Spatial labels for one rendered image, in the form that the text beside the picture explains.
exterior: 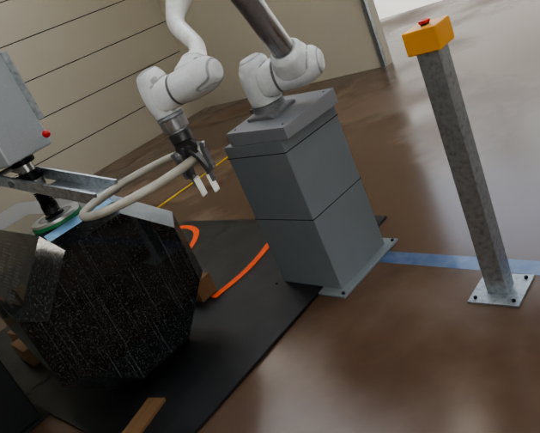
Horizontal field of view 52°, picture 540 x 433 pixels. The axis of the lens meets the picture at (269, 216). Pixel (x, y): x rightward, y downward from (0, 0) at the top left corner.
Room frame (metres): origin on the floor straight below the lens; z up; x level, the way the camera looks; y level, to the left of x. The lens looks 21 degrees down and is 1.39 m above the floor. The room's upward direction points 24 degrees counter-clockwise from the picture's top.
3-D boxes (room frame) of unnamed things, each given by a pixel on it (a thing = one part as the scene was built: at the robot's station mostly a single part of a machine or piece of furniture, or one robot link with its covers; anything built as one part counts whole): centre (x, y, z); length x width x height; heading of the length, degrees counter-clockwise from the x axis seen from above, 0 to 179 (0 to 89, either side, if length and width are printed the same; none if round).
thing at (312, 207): (2.59, -0.21, 0.40); 0.50 x 0.50 x 0.80; 38
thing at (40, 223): (2.36, 0.84, 0.89); 0.21 x 0.21 x 0.01
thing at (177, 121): (1.83, 0.16, 1.12); 0.09 x 0.09 x 0.06
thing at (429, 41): (1.83, -0.72, 0.54); 0.20 x 0.20 x 1.09; 41
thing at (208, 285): (2.93, 0.58, 0.07); 0.30 x 0.12 x 0.12; 40
